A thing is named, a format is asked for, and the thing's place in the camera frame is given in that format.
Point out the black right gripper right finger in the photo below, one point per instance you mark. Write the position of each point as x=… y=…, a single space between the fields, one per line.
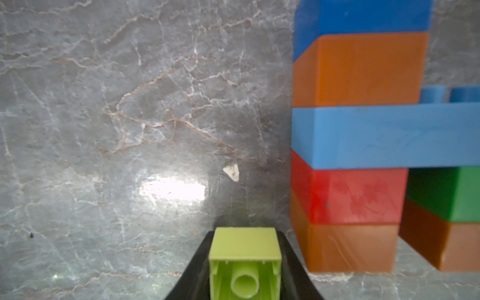
x=295 y=282

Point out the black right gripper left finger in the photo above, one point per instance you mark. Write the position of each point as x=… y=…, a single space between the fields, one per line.
x=194 y=281

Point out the lime lego brick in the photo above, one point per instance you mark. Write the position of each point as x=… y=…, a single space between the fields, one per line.
x=245 y=264

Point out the orange lego brick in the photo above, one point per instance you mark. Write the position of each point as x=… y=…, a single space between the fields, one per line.
x=360 y=70
x=344 y=248
x=448 y=246

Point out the red lego brick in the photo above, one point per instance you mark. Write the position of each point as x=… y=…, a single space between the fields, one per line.
x=348 y=196

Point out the green lego brick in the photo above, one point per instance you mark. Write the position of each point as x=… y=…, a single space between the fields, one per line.
x=451 y=193

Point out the light blue long lego brick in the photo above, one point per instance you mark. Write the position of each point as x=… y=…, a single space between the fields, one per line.
x=432 y=133

